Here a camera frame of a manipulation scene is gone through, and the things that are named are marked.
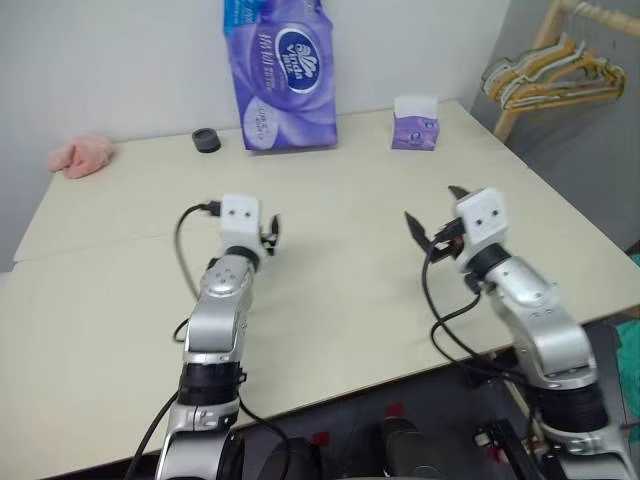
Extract wooden clothes rack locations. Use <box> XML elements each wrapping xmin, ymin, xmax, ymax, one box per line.
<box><xmin>493</xmin><ymin>0</ymin><xmax>640</xmax><ymax>140</ymax></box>

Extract small purple tissue box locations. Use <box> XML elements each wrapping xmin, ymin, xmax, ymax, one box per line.
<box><xmin>390</xmin><ymin>92</ymin><xmax>441</xmax><ymax>152</ymax></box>

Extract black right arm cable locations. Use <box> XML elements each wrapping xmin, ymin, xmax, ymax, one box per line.
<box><xmin>420</xmin><ymin>238</ymin><xmax>534</xmax><ymax>392</ymax></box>

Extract white wire hanger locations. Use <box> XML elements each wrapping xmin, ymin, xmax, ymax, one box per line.
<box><xmin>480</xmin><ymin>31</ymin><xmax>571</xmax><ymax>110</ymax></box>

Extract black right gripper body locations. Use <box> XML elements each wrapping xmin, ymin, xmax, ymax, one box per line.
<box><xmin>431</xmin><ymin>218</ymin><xmax>470</xmax><ymax>263</ymax></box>

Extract yellow wire hanger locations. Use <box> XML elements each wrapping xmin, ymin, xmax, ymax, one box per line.
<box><xmin>487</xmin><ymin>37</ymin><xmax>627</xmax><ymax>110</ymax></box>

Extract black metal frame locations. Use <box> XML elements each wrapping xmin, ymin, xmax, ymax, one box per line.
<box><xmin>473</xmin><ymin>419</ymin><xmax>544</xmax><ymax>480</ymax></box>

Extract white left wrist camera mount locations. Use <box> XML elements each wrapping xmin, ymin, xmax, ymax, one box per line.
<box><xmin>219</xmin><ymin>193</ymin><xmax>264</xmax><ymax>250</ymax></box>

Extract green wire hanger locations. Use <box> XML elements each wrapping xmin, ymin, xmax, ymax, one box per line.
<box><xmin>499</xmin><ymin>63</ymin><xmax>629</xmax><ymax>110</ymax></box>

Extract wooden table leg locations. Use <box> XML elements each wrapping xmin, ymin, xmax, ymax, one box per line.
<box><xmin>505</xmin><ymin>378</ymin><xmax>540</xmax><ymax>442</ymax></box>

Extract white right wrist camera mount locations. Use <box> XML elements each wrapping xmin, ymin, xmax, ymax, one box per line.
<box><xmin>453</xmin><ymin>186</ymin><xmax>509</xmax><ymax>265</ymax></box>

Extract large purple tissue pack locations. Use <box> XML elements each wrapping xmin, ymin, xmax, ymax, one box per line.
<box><xmin>219</xmin><ymin>0</ymin><xmax>340</xmax><ymax>152</ymax></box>

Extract pink fluffy cloth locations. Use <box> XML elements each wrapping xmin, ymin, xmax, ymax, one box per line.
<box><xmin>46</xmin><ymin>131</ymin><xmax>114</xmax><ymax>179</ymax></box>

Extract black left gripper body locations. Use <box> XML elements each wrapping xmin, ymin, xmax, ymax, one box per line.
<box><xmin>258</xmin><ymin>224</ymin><xmax>280</xmax><ymax>260</ymax></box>

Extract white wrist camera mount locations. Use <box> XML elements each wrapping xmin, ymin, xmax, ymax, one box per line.
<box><xmin>453</xmin><ymin>186</ymin><xmax>509</xmax><ymax>265</ymax></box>
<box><xmin>219</xmin><ymin>193</ymin><xmax>264</xmax><ymax>250</ymax></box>

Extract green shorts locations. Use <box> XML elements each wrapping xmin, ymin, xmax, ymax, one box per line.
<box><xmin>614</xmin><ymin>251</ymin><xmax>640</xmax><ymax>417</ymax></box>

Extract black round cap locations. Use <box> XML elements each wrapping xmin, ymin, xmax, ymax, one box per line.
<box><xmin>191</xmin><ymin>127</ymin><xmax>223</xmax><ymax>154</ymax></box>

